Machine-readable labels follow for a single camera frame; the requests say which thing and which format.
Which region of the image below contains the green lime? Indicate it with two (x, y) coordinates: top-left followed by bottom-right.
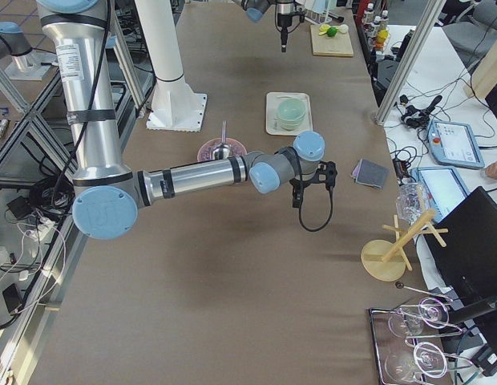
(325, 26), (338, 38)

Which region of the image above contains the wine glass rack tray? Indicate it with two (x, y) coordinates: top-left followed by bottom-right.
(368, 297), (474, 384)

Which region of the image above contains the white garlic bulb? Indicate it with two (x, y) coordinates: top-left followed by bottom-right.
(338, 24), (349, 34)

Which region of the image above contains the metal ice scoop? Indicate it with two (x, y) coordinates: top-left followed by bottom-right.
(212, 120), (232, 160)

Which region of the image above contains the wooden mug stand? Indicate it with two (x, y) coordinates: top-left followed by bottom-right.
(361, 207), (448, 282)

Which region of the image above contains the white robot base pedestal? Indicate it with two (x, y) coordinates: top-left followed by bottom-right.
(135, 0), (207, 132)

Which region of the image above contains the green bowl on tray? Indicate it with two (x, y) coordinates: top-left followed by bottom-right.
(277, 122), (302, 132)

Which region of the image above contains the grey folded cloth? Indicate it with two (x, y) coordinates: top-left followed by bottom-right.
(351, 159), (390, 188)

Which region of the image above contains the lower wine glass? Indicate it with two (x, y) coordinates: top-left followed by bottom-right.
(384, 342), (447, 384)

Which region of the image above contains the black monitor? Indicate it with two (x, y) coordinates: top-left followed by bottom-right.
(426, 187), (497, 305)

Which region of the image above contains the blue tablet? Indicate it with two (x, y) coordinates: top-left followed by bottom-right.
(427, 120), (485, 169)
(410, 166), (470, 223)

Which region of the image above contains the cream rabbit tray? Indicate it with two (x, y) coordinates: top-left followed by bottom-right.
(266, 92), (313, 136)

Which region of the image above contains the clear plastic cup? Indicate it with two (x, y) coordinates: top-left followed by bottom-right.
(396, 183), (430, 224)

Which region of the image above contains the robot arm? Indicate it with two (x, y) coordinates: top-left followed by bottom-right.
(37, 1), (337, 240)
(234, 0), (305, 53)

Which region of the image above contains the aluminium frame post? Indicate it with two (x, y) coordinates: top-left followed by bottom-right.
(374, 0), (446, 126)

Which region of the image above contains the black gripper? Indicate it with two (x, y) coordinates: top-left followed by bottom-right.
(289, 161), (337, 208)
(276, 0), (305, 53)

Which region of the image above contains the upper wine glass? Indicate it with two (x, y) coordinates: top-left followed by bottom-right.
(388, 297), (449, 338)

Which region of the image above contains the green bowl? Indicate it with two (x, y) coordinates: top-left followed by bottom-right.
(277, 98), (306, 121)
(276, 116), (304, 124)
(277, 122), (302, 132)

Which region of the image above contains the wooden cutting board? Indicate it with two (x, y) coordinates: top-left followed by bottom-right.
(310, 25), (354, 57)

